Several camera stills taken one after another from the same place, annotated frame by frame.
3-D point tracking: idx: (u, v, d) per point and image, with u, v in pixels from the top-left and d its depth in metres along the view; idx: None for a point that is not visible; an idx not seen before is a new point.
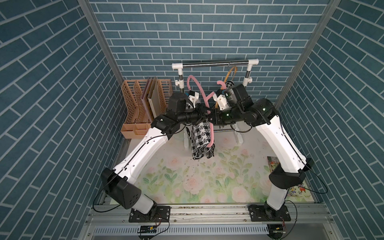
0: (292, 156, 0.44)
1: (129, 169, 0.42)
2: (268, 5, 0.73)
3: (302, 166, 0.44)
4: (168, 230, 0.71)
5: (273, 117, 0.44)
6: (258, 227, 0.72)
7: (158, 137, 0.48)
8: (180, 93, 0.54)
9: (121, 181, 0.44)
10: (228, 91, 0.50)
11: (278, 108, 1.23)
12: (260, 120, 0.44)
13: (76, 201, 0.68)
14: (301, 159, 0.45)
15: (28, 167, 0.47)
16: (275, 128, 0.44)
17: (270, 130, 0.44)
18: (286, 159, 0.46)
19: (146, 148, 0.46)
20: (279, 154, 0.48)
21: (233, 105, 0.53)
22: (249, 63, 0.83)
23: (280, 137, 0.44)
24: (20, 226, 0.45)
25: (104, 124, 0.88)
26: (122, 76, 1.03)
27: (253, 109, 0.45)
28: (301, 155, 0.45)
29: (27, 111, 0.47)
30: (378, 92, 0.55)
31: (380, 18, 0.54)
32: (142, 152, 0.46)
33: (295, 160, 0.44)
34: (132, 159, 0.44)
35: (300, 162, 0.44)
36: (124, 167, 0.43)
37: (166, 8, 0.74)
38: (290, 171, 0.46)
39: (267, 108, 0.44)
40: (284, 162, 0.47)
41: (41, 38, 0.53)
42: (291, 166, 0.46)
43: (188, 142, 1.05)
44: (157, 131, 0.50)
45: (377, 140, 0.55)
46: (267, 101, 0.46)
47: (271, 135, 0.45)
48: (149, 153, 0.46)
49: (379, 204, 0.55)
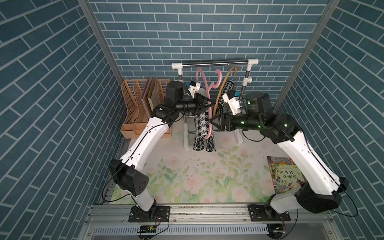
0: (323, 176, 0.40)
1: (136, 158, 0.44)
2: (268, 5, 0.73)
3: (336, 188, 0.40)
4: (168, 230, 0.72)
5: (296, 132, 0.42)
6: (258, 227, 0.72)
7: (159, 126, 0.50)
8: (178, 83, 0.53)
9: (130, 168, 0.50)
10: (250, 99, 0.45)
11: (278, 108, 1.23)
12: (282, 137, 0.42)
13: (76, 201, 0.68)
14: (333, 179, 0.41)
15: (28, 168, 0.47)
16: (300, 145, 0.41)
17: (294, 147, 0.42)
18: (316, 180, 0.42)
19: (149, 137, 0.48)
20: (307, 174, 0.43)
21: (250, 114, 0.50)
22: (249, 64, 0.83)
23: (307, 155, 0.41)
24: (20, 226, 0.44)
25: (104, 124, 0.88)
26: (122, 76, 1.03)
27: (274, 125, 0.42)
28: (333, 175, 0.41)
29: (27, 111, 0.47)
30: (379, 92, 0.55)
31: (380, 18, 0.54)
32: (146, 141, 0.47)
33: (327, 181, 0.40)
34: (138, 147, 0.46)
35: (333, 183, 0.40)
36: (130, 156, 0.45)
37: (166, 8, 0.74)
38: (322, 193, 0.42)
39: (289, 122, 0.42)
40: (313, 182, 0.43)
41: (41, 38, 0.53)
42: (323, 187, 0.41)
43: (187, 141, 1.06)
44: (158, 121, 0.51)
45: (378, 140, 0.55)
46: (287, 116, 0.44)
47: (293, 150, 0.42)
48: (152, 142, 0.47)
49: (379, 204, 0.55)
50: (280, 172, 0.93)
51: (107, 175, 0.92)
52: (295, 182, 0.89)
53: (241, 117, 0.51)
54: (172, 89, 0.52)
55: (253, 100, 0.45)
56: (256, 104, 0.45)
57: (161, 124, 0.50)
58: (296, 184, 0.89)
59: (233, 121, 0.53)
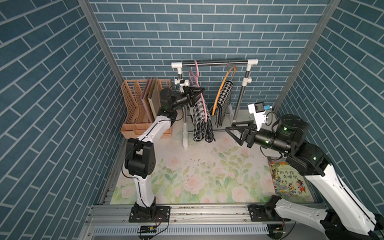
0: (357, 214, 0.38)
1: (150, 138, 0.54)
2: (268, 5, 0.73)
3: (372, 227, 0.37)
4: (167, 230, 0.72)
5: (326, 166, 0.40)
6: (258, 227, 0.72)
7: (165, 120, 0.64)
8: (167, 91, 0.64)
9: (146, 143, 0.54)
10: (286, 126, 0.41)
11: (278, 108, 1.23)
12: (311, 170, 0.40)
13: (76, 201, 0.68)
14: (368, 217, 0.38)
15: (27, 168, 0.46)
16: (332, 180, 0.39)
17: (324, 181, 0.39)
18: (350, 218, 0.39)
19: (158, 126, 0.60)
20: (339, 209, 0.41)
21: (279, 137, 0.47)
22: (249, 63, 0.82)
23: (340, 191, 0.39)
24: (21, 226, 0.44)
25: (104, 124, 0.88)
26: (122, 76, 1.03)
27: (302, 156, 0.41)
28: (367, 211, 0.39)
29: (27, 111, 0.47)
30: (379, 92, 0.55)
31: (380, 18, 0.54)
32: (157, 127, 0.60)
33: (362, 219, 0.37)
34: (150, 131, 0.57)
35: (368, 221, 0.37)
36: (145, 135, 0.55)
37: (166, 8, 0.74)
38: (356, 230, 0.39)
39: (318, 155, 0.41)
40: (347, 218, 0.40)
41: (41, 38, 0.53)
42: (357, 225, 0.38)
43: (187, 141, 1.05)
44: (165, 117, 0.66)
45: (378, 140, 0.55)
46: (315, 147, 0.42)
47: (324, 184, 0.40)
48: (161, 130, 0.59)
49: (380, 204, 0.55)
50: (280, 172, 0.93)
51: (107, 175, 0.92)
52: (295, 182, 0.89)
53: (267, 135, 0.47)
54: (164, 100, 0.63)
55: (291, 128, 0.40)
56: (292, 132, 0.40)
57: (166, 119, 0.65)
58: (296, 184, 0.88)
59: (255, 136, 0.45)
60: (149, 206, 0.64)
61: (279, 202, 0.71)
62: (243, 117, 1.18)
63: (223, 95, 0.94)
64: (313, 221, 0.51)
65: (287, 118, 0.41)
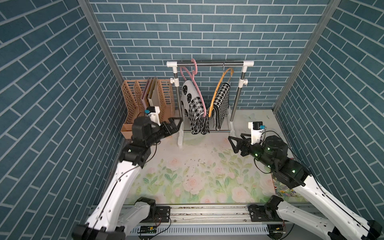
0: (346, 219, 0.41)
1: (105, 217, 0.38)
2: (268, 5, 0.73)
3: (365, 232, 0.40)
4: (168, 230, 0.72)
5: (306, 177, 0.47)
6: (258, 227, 0.72)
7: (130, 171, 0.45)
8: (143, 118, 0.50)
9: (100, 231, 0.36)
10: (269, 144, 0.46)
11: (279, 108, 1.23)
12: (293, 183, 0.47)
13: (76, 201, 0.68)
14: (359, 222, 0.41)
15: (28, 168, 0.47)
16: (313, 188, 0.45)
17: (307, 190, 0.46)
18: (342, 225, 0.42)
19: (120, 187, 0.42)
20: (331, 218, 0.44)
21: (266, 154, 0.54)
22: (245, 65, 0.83)
23: (323, 198, 0.44)
24: (21, 227, 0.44)
25: (104, 124, 0.88)
26: (122, 76, 1.03)
27: (284, 171, 0.49)
28: (357, 217, 0.42)
29: (27, 111, 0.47)
30: (379, 92, 0.55)
31: (380, 18, 0.54)
32: (118, 190, 0.42)
33: (352, 225, 0.41)
34: (108, 201, 0.40)
35: (360, 227, 0.40)
36: (99, 216, 0.38)
37: (166, 8, 0.74)
38: (352, 238, 0.41)
39: (297, 169, 0.48)
40: (342, 229, 0.43)
41: (41, 38, 0.53)
42: (350, 232, 0.41)
43: (182, 140, 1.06)
44: (128, 164, 0.46)
45: (378, 140, 0.55)
46: (295, 163, 0.50)
47: (308, 194, 0.46)
48: (126, 188, 0.43)
49: (379, 204, 0.55)
50: None
51: (107, 175, 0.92)
52: None
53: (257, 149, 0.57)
54: (138, 126, 0.49)
55: (273, 147, 0.49)
56: (274, 151, 0.49)
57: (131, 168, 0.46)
58: None
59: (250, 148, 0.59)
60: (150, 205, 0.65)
61: (282, 205, 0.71)
62: (243, 117, 1.18)
63: (219, 98, 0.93)
64: (320, 230, 0.50)
65: (270, 139, 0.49)
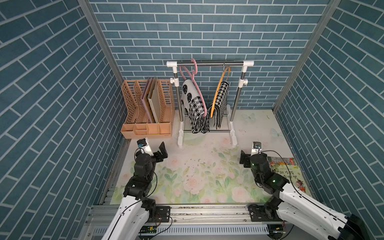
0: (322, 215, 0.47)
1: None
2: (268, 5, 0.73)
3: (341, 224, 0.44)
4: (168, 230, 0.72)
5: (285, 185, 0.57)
6: (258, 227, 0.72)
7: (133, 205, 0.51)
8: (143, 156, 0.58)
9: None
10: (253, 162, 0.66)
11: (279, 108, 1.23)
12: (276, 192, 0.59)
13: (76, 201, 0.68)
14: (335, 216, 0.46)
15: (27, 168, 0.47)
16: (291, 191, 0.55)
17: (287, 196, 0.55)
18: (321, 221, 0.47)
19: (123, 219, 0.48)
20: (315, 218, 0.49)
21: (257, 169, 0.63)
22: (245, 65, 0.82)
23: (300, 199, 0.52)
24: (21, 226, 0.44)
25: (104, 124, 0.88)
26: (122, 76, 1.03)
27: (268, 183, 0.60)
28: (335, 213, 0.47)
29: (27, 111, 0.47)
30: (379, 92, 0.55)
31: (379, 18, 0.55)
32: (121, 221, 0.47)
33: (328, 219, 0.46)
34: (113, 231, 0.45)
35: (336, 220, 0.45)
36: None
37: (166, 8, 0.74)
38: (333, 232, 0.45)
39: (277, 179, 0.60)
40: (326, 227, 0.47)
41: (41, 38, 0.53)
42: (328, 226, 0.46)
43: (182, 140, 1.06)
44: (132, 198, 0.52)
45: (377, 140, 0.55)
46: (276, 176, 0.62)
47: (290, 199, 0.55)
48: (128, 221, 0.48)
49: (379, 204, 0.55)
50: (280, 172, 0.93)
51: (107, 175, 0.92)
52: (295, 182, 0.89)
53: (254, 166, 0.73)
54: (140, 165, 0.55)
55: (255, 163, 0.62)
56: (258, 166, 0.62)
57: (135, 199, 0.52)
58: (296, 184, 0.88)
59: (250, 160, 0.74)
60: (149, 205, 0.65)
61: (283, 205, 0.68)
62: (243, 117, 1.18)
63: (219, 97, 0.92)
64: (320, 234, 0.50)
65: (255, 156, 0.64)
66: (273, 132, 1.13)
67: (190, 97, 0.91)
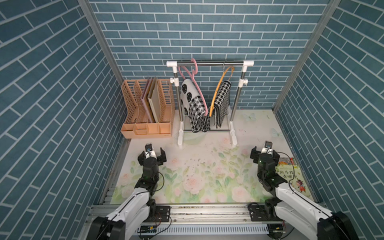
0: (308, 207, 0.50)
1: (123, 214, 0.47)
2: (268, 5, 0.73)
3: (324, 216, 0.46)
4: (168, 229, 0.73)
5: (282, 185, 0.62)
6: (258, 227, 0.72)
7: (144, 192, 0.59)
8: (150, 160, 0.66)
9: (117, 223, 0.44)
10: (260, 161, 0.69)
11: (279, 108, 1.23)
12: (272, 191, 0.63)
13: (76, 201, 0.68)
14: (320, 209, 0.48)
15: (27, 168, 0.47)
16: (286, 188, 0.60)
17: (281, 193, 0.59)
18: (307, 213, 0.50)
19: (136, 199, 0.54)
20: (303, 212, 0.51)
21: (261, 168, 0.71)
22: (245, 65, 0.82)
23: (292, 194, 0.56)
24: (21, 226, 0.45)
25: (104, 124, 0.88)
26: (122, 76, 1.03)
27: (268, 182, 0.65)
28: (323, 208, 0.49)
29: (27, 111, 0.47)
30: (379, 92, 0.55)
31: (380, 18, 0.54)
32: (134, 201, 0.53)
33: (313, 211, 0.49)
34: (125, 207, 0.50)
35: (320, 212, 0.47)
36: (117, 213, 0.47)
37: (166, 8, 0.74)
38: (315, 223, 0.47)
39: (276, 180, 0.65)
40: (309, 218, 0.49)
41: (41, 38, 0.53)
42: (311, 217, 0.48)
43: (182, 140, 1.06)
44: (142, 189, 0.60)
45: (377, 140, 0.55)
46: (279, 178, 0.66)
47: (285, 195, 0.58)
48: (137, 206, 0.53)
49: (379, 204, 0.55)
50: (280, 172, 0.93)
51: (107, 175, 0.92)
52: (295, 182, 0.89)
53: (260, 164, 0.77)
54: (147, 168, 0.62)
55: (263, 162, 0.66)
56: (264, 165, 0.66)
57: (145, 191, 0.60)
58: (296, 184, 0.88)
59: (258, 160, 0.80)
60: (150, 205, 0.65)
61: (282, 204, 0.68)
62: (243, 117, 1.18)
63: (219, 97, 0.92)
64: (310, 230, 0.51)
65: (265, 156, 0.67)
66: (273, 131, 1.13)
67: (190, 97, 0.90)
